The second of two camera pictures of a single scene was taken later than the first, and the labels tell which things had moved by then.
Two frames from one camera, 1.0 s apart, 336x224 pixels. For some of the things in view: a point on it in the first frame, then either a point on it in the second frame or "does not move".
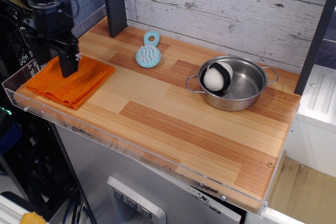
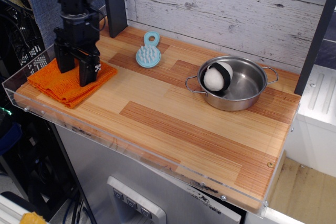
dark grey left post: (115, 1) does not move
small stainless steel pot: (232, 83) does not move
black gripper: (52, 27) to (80, 33)
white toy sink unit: (312, 142) does not move
